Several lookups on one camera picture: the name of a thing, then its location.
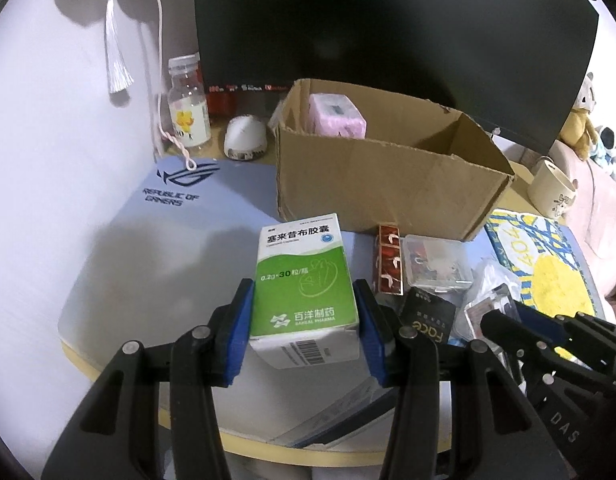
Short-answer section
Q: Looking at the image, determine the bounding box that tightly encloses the pink tissue pack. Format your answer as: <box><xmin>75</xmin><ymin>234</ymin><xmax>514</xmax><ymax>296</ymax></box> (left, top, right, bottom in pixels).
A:
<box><xmin>308</xmin><ymin>92</ymin><xmax>367</xmax><ymax>139</ymax></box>

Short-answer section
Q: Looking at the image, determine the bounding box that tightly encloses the clear box of paper clips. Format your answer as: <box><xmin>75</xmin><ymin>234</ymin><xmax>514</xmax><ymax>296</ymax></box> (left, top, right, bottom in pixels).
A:
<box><xmin>400</xmin><ymin>234</ymin><xmax>475</xmax><ymax>293</ymax></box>

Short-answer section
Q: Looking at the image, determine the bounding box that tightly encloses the cream mug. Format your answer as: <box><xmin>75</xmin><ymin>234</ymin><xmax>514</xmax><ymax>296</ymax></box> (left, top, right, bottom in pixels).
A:
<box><xmin>527</xmin><ymin>156</ymin><xmax>579</xmax><ymax>220</ymax></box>

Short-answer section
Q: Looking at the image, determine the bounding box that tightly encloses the black packet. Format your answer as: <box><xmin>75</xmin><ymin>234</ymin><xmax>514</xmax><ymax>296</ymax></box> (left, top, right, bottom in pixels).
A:
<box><xmin>399</xmin><ymin>287</ymin><xmax>457</xmax><ymax>346</ymax></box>

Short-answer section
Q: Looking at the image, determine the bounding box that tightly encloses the yellow bear plush toy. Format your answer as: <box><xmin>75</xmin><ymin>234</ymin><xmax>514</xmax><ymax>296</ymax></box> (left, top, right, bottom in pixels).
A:
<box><xmin>560</xmin><ymin>72</ymin><xmax>599</xmax><ymax>161</ymax></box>

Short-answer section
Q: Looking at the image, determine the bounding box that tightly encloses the yellow and blue cloth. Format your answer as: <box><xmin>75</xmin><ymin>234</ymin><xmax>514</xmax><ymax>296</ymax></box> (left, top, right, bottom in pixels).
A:
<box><xmin>484</xmin><ymin>208</ymin><xmax>604</xmax><ymax>318</ymax></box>

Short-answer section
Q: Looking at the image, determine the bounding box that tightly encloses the brown cardboard box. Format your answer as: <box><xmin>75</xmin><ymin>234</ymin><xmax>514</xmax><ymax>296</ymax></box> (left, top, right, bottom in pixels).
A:
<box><xmin>270</xmin><ymin>78</ymin><xmax>516</xmax><ymax>242</ymax></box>

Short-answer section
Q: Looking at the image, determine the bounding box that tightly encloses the red box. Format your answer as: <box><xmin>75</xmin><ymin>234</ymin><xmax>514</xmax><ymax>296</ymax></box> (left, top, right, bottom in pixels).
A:
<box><xmin>208</xmin><ymin>82</ymin><xmax>239</xmax><ymax>116</ymax></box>

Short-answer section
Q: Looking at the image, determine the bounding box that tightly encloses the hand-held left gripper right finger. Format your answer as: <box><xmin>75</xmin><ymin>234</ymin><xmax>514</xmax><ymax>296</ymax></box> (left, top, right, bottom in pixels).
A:
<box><xmin>352</xmin><ymin>278</ymin><xmax>564</xmax><ymax>480</ymax></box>

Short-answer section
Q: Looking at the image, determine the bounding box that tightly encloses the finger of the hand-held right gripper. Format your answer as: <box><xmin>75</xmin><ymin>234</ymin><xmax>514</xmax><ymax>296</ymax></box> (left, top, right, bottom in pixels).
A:
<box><xmin>555</xmin><ymin>311</ymin><xmax>616</xmax><ymax>386</ymax></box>
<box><xmin>479</xmin><ymin>302</ymin><xmax>616</xmax><ymax>401</ymax></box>

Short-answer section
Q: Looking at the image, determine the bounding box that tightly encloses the pink sofa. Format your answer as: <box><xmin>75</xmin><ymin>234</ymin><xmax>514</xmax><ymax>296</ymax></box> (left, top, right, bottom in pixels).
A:
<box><xmin>550</xmin><ymin>140</ymin><xmax>616</xmax><ymax>311</ymax></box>

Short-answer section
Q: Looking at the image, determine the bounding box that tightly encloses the black and white plush toy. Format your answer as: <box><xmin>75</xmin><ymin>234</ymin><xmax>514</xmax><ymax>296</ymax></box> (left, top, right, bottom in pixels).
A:
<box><xmin>590</xmin><ymin>125</ymin><xmax>616</xmax><ymax>181</ymax></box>

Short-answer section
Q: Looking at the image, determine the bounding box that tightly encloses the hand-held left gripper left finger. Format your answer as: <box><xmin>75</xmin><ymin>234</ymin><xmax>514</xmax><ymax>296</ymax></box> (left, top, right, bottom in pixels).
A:
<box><xmin>40</xmin><ymin>278</ymin><xmax>255</xmax><ymax>480</ymax></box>

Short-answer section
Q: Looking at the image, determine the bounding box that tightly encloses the black computer monitor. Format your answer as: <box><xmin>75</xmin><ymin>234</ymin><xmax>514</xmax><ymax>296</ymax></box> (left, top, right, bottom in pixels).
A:
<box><xmin>192</xmin><ymin>0</ymin><xmax>601</xmax><ymax>156</ymax></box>

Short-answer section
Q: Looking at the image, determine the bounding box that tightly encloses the clear plastic bag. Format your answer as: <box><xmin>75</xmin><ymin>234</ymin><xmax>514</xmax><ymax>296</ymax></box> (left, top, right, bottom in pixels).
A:
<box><xmin>458</xmin><ymin>257</ymin><xmax>524</xmax><ymax>341</ymax></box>

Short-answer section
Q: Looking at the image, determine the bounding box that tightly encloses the red patterned packet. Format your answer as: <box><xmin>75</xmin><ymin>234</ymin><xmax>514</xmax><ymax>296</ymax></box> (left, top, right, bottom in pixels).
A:
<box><xmin>373</xmin><ymin>223</ymin><xmax>405</xmax><ymax>295</ymax></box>

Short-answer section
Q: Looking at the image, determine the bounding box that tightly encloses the green and white medicine box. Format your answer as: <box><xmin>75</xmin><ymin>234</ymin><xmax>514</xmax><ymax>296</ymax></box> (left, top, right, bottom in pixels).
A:
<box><xmin>249</xmin><ymin>212</ymin><xmax>361</xmax><ymax>371</ymax></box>

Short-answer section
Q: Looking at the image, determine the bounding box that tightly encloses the white tassel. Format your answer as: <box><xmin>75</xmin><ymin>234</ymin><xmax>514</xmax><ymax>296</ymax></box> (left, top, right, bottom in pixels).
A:
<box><xmin>104</xmin><ymin>0</ymin><xmax>134</xmax><ymax>95</ymax></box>

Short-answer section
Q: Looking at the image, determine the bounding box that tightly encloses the clear bottle with yellow label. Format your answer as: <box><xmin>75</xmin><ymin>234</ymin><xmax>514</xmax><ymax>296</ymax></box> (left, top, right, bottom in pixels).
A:
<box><xmin>167</xmin><ymin>54</ymin><xmax>212</xmax><ymax>150</ymax></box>

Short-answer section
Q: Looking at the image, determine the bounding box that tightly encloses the white computer mouse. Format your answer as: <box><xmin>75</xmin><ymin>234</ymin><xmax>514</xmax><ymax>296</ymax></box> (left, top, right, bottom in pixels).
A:
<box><xmin>223</xmin><ymin>115</ymin><xmax>267</xmax><ymax>161</ymax></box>

